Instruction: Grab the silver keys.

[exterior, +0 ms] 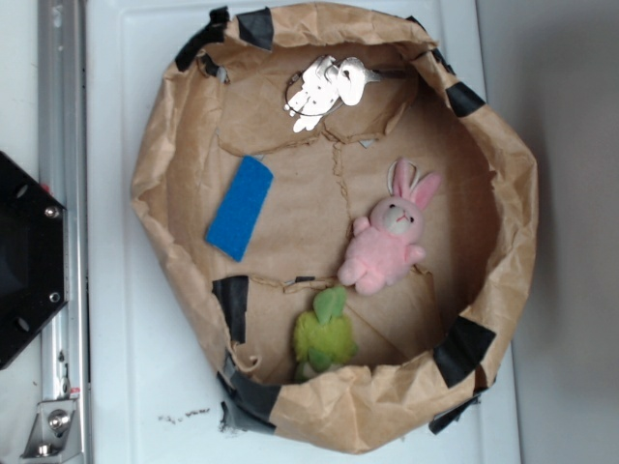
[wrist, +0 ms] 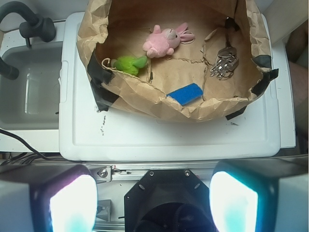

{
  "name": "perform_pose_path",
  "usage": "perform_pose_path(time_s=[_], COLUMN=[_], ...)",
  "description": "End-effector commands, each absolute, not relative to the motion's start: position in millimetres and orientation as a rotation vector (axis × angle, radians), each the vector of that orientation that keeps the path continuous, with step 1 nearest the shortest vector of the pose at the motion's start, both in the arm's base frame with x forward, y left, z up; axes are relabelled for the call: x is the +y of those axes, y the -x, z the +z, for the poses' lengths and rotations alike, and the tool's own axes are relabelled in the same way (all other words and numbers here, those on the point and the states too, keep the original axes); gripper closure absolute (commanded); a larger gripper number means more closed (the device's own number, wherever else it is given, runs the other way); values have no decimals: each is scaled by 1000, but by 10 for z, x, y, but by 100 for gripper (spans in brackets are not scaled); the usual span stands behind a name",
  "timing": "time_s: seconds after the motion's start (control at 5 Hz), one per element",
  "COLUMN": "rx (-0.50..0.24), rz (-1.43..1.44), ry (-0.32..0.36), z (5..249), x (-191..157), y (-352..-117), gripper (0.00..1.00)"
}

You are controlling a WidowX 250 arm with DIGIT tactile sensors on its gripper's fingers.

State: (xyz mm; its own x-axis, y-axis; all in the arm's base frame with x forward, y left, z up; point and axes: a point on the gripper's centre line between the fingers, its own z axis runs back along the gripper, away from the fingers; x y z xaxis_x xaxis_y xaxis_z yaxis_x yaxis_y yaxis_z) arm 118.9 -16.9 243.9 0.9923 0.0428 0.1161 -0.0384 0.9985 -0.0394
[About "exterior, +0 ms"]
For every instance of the brown paper bag bin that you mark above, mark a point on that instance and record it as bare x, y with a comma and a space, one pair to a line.
427, 344

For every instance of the aluminium rail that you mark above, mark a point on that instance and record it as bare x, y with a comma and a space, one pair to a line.
62, 168

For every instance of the pink plush bunny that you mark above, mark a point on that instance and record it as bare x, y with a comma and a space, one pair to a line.
385, 244

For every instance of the green plush toy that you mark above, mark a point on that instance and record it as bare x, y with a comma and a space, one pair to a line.
323, 337

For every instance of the metal corner bracket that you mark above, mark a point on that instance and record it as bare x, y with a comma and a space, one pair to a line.
54, 437

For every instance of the silver key bunch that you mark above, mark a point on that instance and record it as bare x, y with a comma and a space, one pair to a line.
326, 85

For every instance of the blue felt rectangle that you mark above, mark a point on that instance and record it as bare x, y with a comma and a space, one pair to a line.
232, 227

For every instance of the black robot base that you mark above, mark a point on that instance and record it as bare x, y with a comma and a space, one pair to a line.
33, 285

